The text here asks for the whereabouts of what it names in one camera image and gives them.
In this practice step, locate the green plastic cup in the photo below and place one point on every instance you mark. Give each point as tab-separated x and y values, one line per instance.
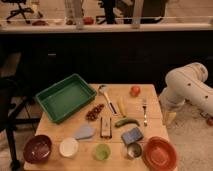
102	152

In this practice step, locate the orange plastic bowl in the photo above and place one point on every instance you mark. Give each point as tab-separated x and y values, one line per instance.
159	155

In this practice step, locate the red tomato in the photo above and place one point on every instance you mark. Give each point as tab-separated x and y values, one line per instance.
135	91

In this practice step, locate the yellow banana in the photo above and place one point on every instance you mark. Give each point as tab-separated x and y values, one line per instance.
121	107

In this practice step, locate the bunch of red grapes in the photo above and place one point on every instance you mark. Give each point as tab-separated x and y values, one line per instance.
93	114

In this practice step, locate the dark red bowl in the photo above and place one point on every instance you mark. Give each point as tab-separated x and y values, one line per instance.
37	149

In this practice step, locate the light blue cloth piece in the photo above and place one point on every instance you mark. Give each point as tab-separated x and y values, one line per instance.
84	132

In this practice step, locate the metal fork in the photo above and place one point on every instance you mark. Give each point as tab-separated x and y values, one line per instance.
144	109

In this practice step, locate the metal spoon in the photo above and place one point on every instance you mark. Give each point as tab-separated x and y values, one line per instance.
103	90

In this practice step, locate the black office chair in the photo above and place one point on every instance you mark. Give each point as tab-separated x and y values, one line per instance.
9	115

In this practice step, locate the green plastic tray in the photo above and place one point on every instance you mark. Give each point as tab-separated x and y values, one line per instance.
66	97

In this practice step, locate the small metal cup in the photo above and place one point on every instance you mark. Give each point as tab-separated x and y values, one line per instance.
134	150

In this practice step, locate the blue sponge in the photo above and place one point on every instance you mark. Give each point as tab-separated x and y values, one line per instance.
132	136

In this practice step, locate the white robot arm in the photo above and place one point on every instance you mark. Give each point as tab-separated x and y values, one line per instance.
187	83

